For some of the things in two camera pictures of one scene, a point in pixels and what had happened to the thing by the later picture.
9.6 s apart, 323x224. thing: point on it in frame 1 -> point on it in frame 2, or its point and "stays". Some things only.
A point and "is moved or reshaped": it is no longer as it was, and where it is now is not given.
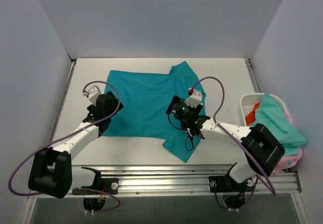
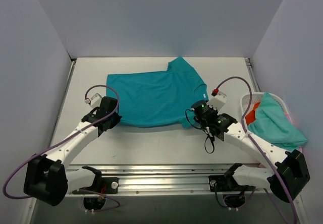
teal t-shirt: x=146 y=98 is moved or reshaped
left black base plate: x=109 y=185 stays
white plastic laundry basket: x=248 y=100 stays
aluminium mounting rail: x=187 y=180 stays
